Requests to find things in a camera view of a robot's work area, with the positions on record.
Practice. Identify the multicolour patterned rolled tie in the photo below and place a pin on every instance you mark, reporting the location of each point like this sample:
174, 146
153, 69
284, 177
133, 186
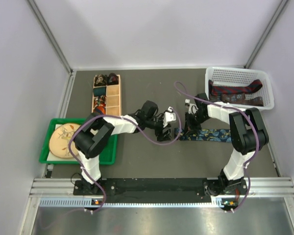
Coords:
100, 101

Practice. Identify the dark red rolled tie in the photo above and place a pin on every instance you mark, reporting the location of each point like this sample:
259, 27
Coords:
112, 79

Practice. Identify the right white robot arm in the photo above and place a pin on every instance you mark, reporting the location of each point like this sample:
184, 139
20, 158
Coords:
247, 133

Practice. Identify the red striped tie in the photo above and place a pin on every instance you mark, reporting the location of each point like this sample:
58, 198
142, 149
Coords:
253, 87

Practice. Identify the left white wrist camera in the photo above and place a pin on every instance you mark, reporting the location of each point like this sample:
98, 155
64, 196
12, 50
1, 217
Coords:
169, 117

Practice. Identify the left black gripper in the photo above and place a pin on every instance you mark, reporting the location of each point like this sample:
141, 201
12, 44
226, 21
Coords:
161, 136

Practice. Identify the dark green rolled tie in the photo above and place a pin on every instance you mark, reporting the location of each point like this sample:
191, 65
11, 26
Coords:
99, 91

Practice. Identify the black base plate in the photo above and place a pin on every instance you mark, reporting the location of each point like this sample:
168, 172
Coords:
119, 186

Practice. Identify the blue floral tie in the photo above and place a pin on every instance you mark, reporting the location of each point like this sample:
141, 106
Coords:
218, 135

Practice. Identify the beige patterned rolled tie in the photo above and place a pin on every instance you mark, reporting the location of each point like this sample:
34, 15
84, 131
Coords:
100, 80

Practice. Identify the white plastic basket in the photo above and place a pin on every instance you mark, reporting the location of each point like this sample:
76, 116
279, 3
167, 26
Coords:
235, 77

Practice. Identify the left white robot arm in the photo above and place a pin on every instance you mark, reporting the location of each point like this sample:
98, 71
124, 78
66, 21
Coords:
93, 135

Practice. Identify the wooden compartment box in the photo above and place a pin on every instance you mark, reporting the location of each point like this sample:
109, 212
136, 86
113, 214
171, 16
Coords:
113, 99

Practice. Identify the brown patterned tie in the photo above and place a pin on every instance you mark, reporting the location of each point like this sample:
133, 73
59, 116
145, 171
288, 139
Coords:
237, 99

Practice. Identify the round wooden embroidered plate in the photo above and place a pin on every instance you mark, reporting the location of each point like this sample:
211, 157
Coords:
60, 143

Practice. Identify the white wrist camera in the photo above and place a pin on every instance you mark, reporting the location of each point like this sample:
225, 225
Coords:
192, 108
169, 117

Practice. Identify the orange blue rolled tie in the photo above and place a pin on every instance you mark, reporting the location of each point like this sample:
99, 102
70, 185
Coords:
100, 110

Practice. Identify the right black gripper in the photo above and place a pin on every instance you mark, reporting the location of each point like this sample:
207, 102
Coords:
189, 128

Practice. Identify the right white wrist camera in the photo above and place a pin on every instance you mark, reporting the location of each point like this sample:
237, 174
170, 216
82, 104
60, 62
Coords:
192, 108

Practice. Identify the green plastic tray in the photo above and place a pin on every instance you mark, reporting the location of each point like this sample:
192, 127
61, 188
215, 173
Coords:
107, 156

